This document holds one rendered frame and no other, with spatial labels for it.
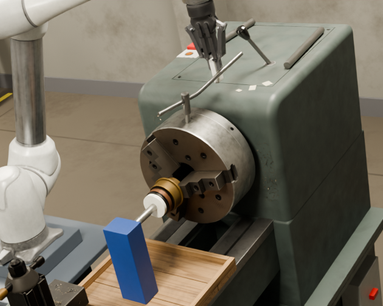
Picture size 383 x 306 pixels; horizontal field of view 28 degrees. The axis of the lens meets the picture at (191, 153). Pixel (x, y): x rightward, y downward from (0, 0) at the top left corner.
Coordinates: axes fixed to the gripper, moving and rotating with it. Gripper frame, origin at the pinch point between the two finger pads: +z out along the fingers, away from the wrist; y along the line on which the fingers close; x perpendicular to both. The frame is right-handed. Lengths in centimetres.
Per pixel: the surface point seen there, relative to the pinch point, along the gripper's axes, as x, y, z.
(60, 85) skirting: 214, -301, 105
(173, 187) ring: -28.9, -2.3, 21.6
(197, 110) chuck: -8.8, -3.2, 8.6
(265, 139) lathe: -3.9, 13.2, 19.7
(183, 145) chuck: -19.3, -3.0, 13.9
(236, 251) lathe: -21, 7, 47
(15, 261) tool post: -77, -12, 13
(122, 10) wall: 218, -222, 51
